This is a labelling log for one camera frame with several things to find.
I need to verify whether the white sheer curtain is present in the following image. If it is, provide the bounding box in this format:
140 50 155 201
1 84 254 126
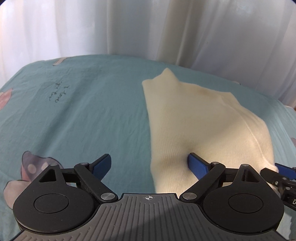
1 1 295 107

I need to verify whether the cream knit garment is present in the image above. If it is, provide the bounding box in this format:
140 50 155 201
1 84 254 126
142 69 276 195

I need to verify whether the teal patterned bed sheet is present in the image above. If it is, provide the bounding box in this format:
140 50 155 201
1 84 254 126
0 55 296 241

